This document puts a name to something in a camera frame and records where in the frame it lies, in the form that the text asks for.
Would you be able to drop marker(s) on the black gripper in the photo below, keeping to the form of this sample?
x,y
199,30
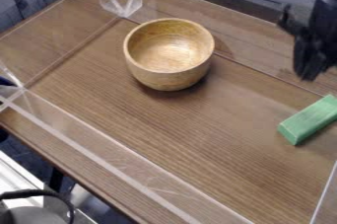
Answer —
x,y
314,51

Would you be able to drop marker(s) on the green rectangular block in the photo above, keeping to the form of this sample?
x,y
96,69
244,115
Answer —
x,y
309,120

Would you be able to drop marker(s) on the light wooden bowl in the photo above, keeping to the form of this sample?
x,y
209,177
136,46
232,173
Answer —
x,y
168,53

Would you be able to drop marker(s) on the clear acrylic front barrier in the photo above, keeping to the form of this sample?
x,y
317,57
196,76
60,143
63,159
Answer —
x,y
119,175

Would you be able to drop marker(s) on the black table leg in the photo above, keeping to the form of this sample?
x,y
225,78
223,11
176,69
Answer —
x,y
56,180

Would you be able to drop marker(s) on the clear acrylic corner bracket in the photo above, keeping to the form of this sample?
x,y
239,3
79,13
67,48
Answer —
x,y
123,8

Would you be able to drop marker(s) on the grey metal base plate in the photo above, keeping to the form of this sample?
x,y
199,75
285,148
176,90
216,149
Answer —
x,y
51,204

